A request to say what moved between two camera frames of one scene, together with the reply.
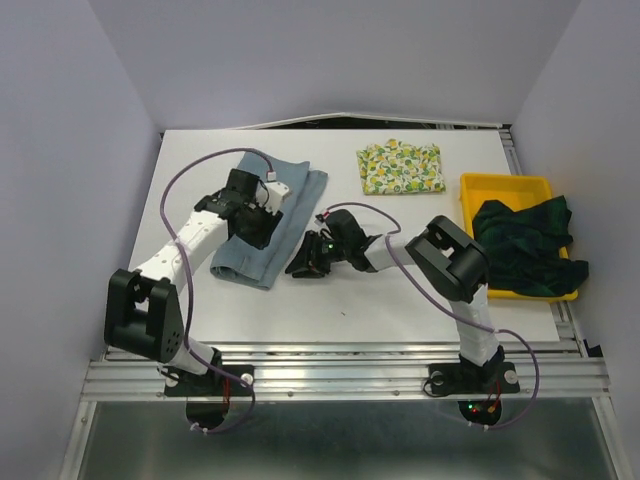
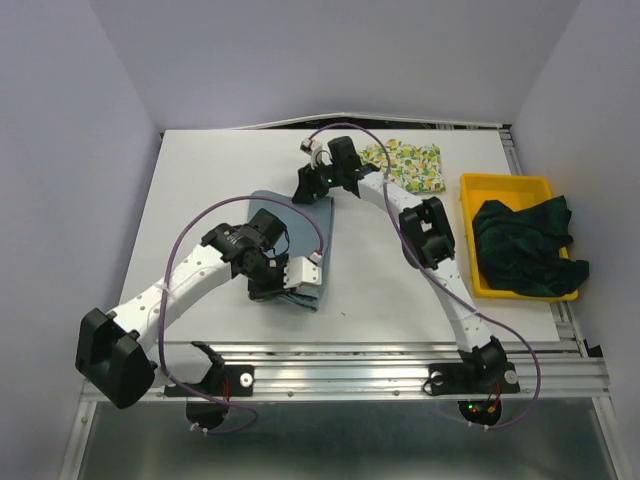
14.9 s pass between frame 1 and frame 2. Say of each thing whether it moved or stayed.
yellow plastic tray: stayed
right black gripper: moved
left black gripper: moved
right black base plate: stayed
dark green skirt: stayed
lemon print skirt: stayed
